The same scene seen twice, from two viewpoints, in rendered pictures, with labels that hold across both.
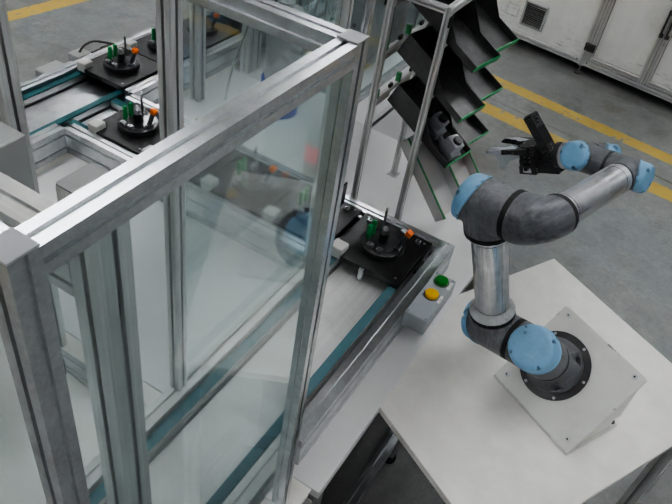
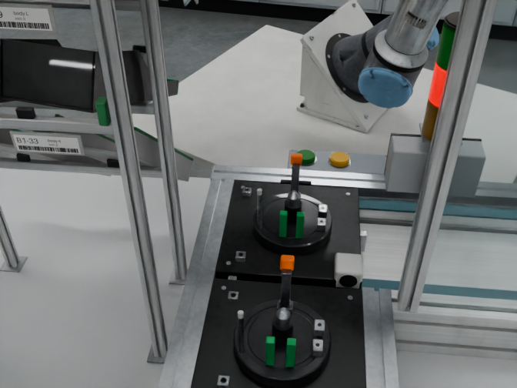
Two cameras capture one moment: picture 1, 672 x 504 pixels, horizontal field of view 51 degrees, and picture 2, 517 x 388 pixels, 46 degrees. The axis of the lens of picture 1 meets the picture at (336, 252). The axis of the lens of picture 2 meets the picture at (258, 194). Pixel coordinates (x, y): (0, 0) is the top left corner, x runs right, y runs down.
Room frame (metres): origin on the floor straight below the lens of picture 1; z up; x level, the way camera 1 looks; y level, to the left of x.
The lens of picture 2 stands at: (1.96, 0.60, 1.71)
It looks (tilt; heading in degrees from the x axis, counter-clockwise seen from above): 40 degrees down; 251
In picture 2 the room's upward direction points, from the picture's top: straight up
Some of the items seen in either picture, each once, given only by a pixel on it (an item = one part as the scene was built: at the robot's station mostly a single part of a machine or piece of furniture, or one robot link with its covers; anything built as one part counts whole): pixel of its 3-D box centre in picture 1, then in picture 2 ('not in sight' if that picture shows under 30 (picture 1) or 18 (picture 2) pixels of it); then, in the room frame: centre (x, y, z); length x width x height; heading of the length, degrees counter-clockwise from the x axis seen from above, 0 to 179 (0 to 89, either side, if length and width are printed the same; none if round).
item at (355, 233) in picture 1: (381, 248); (291, 230); (1.65, -0.14, 0.96); 0.24 x 0.24 x 0.02; 66
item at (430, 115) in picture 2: not in sight; (445, 117); (1.52, 0.05, 1.29); 0.05 x 0.05 x 0.05
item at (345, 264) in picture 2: (338, 248); (348, 271); (1.60, -0.01, 0.97); 0.05 x 0.05 x 0.04; 66
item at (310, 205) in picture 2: (382, 243); (291, 222); (1.65, -0.14, 0.98); 0.14 x 0.14 x 0.02
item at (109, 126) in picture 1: (137, 116); not in sight; (2.06, 0.77, 1.01); 0.24 x 0.24 x 0.13; 66
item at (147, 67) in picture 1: (120, 55); not in sight; (2.46, 0.97, 1.01); 0.24 x 0.24 x 0.13; 66
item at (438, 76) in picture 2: not in sight; (452, 82); (1.52, 0.05, 1.34); 0.05 x 0.05 x 0.05
